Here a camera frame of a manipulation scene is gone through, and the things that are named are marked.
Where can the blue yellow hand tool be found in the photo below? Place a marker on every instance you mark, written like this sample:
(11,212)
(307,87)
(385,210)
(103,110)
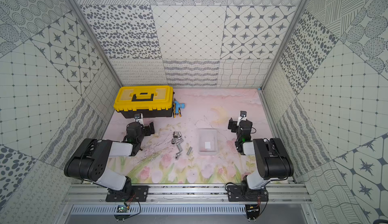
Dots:
(177,107)

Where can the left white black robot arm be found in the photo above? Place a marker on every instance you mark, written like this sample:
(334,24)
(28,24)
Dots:
(89,161)

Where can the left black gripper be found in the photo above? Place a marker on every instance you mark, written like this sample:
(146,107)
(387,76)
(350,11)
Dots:
(145,128)

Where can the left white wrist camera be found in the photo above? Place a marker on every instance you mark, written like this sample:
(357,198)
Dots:
(138,118)

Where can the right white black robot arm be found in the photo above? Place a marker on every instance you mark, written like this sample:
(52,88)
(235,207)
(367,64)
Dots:
(272,160)

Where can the clear plastic storage box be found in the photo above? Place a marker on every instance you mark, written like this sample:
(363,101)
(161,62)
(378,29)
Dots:
(207,135)

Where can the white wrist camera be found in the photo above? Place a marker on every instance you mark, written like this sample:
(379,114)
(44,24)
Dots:
(138,118)
(242,117)

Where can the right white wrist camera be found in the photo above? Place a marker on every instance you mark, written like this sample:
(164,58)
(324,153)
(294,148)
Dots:
(242,117)

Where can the yellow black toolbox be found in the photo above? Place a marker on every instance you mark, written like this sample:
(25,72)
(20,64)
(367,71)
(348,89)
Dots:
(150,101)

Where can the long angled chrome socket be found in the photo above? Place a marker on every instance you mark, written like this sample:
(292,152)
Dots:
(179,147)

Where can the small chrome socket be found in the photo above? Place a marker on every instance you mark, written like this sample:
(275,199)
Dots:
(177,156)

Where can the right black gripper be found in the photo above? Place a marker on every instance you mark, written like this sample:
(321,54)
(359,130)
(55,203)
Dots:
(232,124)

